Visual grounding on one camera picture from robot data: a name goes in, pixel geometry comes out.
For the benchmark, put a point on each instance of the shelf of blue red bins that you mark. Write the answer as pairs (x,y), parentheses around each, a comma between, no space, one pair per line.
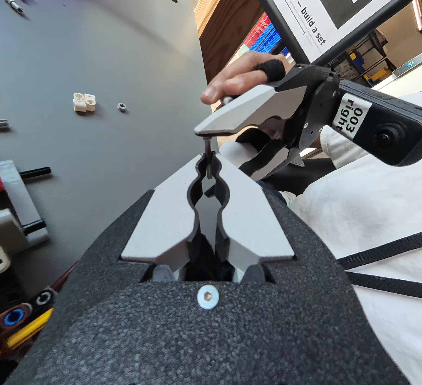
(263,35)

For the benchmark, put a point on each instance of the white lego connector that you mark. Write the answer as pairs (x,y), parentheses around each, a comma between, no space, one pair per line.
(79,103)
(90,101)

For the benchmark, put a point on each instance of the person's right hand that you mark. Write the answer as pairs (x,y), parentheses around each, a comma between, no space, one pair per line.
(230,78)

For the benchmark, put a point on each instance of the person's white shirt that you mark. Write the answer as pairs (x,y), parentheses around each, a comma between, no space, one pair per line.
(346,213)

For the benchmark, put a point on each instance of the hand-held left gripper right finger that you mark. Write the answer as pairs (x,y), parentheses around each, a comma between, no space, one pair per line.
(254,223)

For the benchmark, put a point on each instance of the dark grey lego axle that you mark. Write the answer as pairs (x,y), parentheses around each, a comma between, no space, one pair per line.
(208,157)

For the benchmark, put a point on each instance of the grey lego bush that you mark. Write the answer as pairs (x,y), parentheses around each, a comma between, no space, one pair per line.
(122,107)

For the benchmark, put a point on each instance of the small grey lego pin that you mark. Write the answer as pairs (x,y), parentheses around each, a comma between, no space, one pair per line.
(13,4)

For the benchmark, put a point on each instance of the partly built lego model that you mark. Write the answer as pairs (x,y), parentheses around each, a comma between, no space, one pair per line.
(16,193)

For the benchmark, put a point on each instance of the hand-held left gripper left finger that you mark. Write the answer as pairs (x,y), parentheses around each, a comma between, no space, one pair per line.
(158,223)

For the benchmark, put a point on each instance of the wooden counter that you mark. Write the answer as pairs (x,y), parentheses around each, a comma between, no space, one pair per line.
(224,12)

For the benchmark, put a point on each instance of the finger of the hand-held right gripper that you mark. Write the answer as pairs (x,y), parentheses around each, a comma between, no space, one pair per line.
(273,162)
(230,116)

